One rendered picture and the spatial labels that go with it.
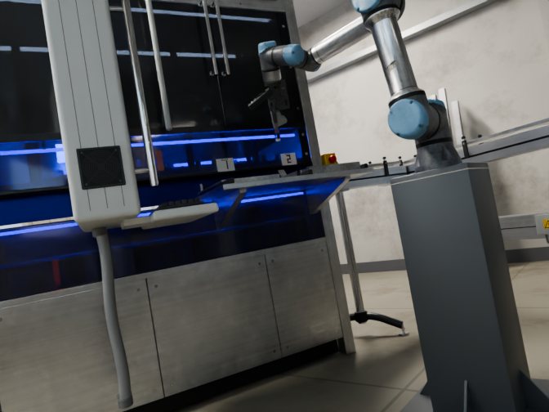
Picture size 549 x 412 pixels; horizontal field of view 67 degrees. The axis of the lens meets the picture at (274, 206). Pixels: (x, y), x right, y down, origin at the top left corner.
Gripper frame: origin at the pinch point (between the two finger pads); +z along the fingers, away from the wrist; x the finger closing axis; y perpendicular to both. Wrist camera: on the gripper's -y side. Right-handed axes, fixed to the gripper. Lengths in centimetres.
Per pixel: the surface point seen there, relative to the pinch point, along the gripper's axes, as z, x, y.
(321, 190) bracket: 34.3, 4.0, 17.5
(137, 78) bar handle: -34, -43, -42
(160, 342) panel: 69, -37, -64
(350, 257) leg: 86, 22, 33
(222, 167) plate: 15.2, 8.4, -26.2
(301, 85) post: -9, 45, 21
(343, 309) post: 96, -8, 19
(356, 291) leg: 103, 13, 32
